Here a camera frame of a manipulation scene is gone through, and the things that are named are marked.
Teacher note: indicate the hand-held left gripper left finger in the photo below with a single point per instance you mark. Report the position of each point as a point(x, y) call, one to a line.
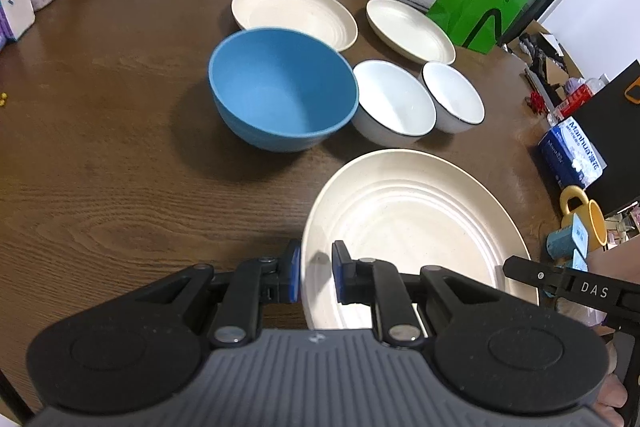
point(291, 272)

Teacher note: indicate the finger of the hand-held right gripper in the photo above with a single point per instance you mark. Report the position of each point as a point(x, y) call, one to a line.
point(530, 274)

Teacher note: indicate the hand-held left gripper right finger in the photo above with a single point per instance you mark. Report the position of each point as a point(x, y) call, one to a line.
point(340, 272)

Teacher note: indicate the cream round plate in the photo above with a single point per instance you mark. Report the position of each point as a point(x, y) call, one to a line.
point(415, 227)
point(407, 29)
point(295, 12)

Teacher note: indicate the large white black-rimmed bowl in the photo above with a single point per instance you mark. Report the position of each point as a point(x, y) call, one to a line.
point(395, 102)

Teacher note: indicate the blue bowl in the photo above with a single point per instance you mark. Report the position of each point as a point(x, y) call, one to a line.
point(280, 87)

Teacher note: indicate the small white black-rimmed bowl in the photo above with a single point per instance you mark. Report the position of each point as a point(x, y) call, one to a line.
point(452, 92)

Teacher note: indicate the person's right hand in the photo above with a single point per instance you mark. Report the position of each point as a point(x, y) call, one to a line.
point(611, 402)

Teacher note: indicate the small blue box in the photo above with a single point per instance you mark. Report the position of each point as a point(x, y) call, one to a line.
point(560, 242)

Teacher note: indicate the yellow mug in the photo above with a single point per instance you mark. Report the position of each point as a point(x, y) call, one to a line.
point(597, 222)

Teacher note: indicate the blue tissue pack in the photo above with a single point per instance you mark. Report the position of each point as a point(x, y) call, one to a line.
point(570, 152)

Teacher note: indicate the black box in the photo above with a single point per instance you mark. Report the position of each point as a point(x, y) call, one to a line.
point(615, 132)

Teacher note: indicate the small red flower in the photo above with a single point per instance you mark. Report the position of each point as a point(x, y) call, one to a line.
point(538, 102)

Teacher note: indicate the red label plastic bottle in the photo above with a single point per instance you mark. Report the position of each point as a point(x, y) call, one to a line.
point(575, 99)

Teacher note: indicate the open cardboard box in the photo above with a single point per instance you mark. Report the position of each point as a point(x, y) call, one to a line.
point(550, 57)

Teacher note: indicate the white purple tissue cube pack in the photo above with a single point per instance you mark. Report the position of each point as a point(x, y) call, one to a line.
point(15, 7)

